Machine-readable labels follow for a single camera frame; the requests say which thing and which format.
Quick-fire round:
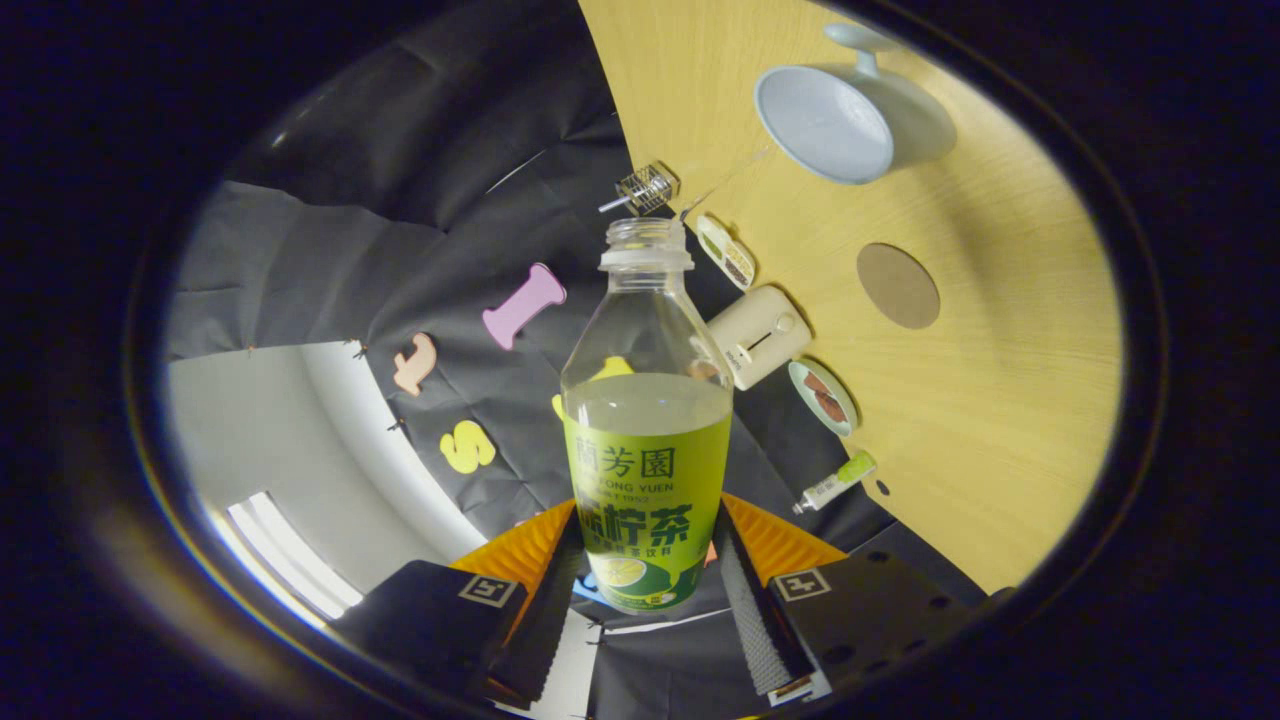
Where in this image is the slim white green bottle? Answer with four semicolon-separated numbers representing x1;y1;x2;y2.
793;450;879;515

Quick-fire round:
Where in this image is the ceiling light panel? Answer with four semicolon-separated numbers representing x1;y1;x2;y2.
225;490;364;621

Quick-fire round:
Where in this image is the green label juice bottle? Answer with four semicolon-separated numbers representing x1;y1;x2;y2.
560;216;736;615

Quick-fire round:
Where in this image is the wooden table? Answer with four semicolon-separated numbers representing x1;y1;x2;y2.
578;0;1126;596

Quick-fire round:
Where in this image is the clear square holder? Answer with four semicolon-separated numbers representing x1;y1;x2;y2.
617;163;681;218

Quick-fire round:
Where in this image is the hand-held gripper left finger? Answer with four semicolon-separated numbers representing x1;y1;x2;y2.
330;498;591;706

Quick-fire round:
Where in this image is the round brown coaster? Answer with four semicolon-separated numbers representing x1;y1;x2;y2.
856;243;941;331

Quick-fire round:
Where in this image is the light green plate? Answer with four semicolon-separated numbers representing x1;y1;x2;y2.
787;358;860;439

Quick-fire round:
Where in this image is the white cup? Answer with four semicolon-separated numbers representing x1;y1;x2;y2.
753;22;958;186

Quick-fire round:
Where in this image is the white divided dish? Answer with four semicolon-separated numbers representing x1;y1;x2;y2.
695;213;756;292

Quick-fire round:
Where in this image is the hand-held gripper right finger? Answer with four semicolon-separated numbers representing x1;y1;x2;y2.
715;492;991;706

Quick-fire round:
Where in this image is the white toaster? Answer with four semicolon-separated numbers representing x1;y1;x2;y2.
700;285;813;392

